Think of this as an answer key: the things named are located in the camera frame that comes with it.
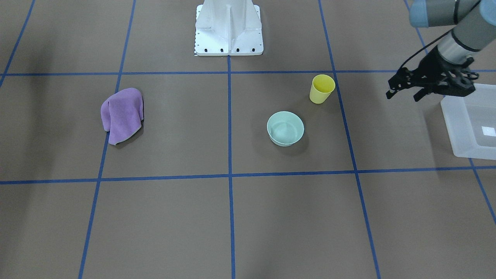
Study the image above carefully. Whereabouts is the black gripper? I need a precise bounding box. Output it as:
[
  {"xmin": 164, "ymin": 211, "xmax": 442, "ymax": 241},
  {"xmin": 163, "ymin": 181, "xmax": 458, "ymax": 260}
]
[{"xmin": 386, "ymin": 46, "xmax": 478, "ymax": 102}]

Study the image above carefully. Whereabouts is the yellow plastic cup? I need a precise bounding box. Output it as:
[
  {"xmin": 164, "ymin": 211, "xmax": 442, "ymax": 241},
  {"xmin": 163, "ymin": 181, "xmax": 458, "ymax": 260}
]
[{"xmin": 309, "ymin": 74, "xmax": 336, "ymax": 104}]

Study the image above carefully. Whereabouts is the mint green bowl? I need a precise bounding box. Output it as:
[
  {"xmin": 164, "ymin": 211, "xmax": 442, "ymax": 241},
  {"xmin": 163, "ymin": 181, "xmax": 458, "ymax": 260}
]
[{"xmin": 266, "ymin": 111, "xmax": 305, "ymax": 147}]

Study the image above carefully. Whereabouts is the purple cloth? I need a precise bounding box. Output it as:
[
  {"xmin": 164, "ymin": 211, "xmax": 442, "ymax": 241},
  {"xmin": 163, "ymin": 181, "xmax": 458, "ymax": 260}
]
[{"xmin": 100, "ymin": 87, "xmax": 144, "ymax": 145}]

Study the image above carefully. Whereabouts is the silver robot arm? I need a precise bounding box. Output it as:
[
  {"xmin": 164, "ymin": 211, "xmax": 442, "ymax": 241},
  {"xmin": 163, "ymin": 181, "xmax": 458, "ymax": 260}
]
[{"xmin": 386, "ymin": 0, "xmax": 496, "ymax": 101}]

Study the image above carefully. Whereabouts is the clear plastic storage box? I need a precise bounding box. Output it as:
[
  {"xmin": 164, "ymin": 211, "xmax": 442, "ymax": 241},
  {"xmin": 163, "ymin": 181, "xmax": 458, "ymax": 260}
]
[{"xmin": 441, "ymin": 83, "xmax": 496, "ymax": 160}]

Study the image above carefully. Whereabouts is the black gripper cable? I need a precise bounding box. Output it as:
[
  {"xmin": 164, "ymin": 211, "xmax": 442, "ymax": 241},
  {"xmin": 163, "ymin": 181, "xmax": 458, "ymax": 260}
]
[{"xmin": 397, "ymin": 29, "xmax": 454, "ymax": 78}]

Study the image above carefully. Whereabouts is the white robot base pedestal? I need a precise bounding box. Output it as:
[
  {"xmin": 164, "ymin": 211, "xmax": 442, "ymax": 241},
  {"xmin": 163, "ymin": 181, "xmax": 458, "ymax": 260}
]
[{"xmin": 194, "ymin": 0, "xmax": 264, "ymax": 56}]

